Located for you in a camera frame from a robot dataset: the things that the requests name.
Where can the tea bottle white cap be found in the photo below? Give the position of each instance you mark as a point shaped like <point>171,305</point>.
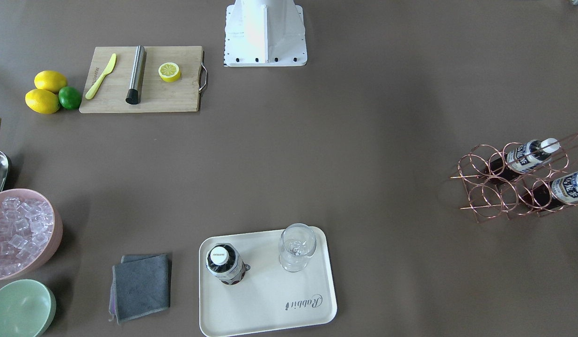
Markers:
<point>224,262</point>

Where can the copper wire bottle basket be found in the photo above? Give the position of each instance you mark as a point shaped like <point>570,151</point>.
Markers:
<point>511,199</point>

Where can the clear wine glass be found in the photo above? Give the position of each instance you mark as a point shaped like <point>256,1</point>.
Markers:
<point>297,245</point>

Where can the cream rabbit tray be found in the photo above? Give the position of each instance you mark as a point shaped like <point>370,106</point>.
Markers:
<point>268,297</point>

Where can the half lemon slice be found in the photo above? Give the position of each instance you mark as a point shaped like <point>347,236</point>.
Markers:
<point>169,72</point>

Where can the steel muddler black tip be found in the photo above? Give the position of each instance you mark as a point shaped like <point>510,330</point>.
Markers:
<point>136,81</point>

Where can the grey folded cloth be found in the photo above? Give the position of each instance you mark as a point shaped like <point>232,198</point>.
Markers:
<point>140,286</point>

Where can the wooden cutting board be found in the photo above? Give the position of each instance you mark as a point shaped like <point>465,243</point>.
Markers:
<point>157,95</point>

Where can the yellow plastic knife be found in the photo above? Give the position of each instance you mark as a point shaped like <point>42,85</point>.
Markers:
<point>106,71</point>

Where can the green lime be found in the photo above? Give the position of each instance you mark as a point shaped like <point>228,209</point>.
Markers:
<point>69,98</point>

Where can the yellow lemon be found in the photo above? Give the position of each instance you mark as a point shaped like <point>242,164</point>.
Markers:
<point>50,80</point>
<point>42,101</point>

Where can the pink bowl with ice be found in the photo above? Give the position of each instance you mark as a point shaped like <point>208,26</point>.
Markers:
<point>30,231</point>

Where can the green bowl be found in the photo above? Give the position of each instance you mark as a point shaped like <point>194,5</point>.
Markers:
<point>27,308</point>

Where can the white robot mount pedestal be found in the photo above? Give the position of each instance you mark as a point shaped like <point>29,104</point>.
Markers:
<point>264,33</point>

